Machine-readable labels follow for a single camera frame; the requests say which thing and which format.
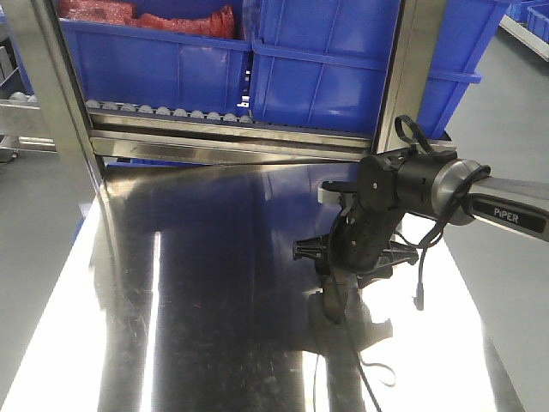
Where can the stainless steel roller rack frame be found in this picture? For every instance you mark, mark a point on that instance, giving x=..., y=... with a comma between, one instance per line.
x=82, y=137

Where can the right blue plastic bin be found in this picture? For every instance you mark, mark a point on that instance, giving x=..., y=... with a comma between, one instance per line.
x=323, y=64

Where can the grey brake pad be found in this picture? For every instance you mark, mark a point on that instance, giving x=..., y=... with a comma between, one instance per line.
x=335, y=285

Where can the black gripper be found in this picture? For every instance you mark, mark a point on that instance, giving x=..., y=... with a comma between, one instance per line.
x=370, y=213

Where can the red plastic bag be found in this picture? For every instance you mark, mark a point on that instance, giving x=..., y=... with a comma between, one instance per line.
x=219, y=24

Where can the blue plastic bin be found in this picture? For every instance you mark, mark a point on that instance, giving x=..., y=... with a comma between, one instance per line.
x=323, y=64
x=146, y=66

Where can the left blue plastic bin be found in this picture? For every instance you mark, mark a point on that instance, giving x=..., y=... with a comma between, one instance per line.
x=146, y=66

